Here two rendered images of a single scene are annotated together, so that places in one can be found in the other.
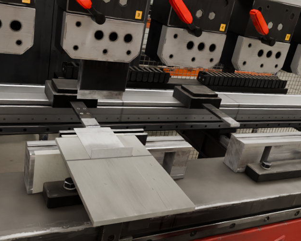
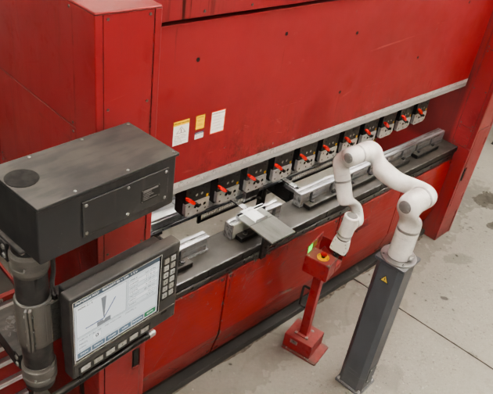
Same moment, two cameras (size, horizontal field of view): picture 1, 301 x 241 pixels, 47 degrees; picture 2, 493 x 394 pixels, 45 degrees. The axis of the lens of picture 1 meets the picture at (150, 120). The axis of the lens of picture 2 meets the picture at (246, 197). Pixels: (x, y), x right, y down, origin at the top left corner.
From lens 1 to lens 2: 2.59 m
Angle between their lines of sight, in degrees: 19
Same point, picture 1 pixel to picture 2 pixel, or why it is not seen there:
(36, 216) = (240, 246)
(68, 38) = (246, 188)
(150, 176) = (277, 224)
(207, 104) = not seen: hidden behind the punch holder
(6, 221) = (233, 250)
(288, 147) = (320, 189)
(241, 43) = (297, 163)
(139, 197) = (278, 232)
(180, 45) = (277, 173)
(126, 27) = (261, 177)
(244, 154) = (302, 198)
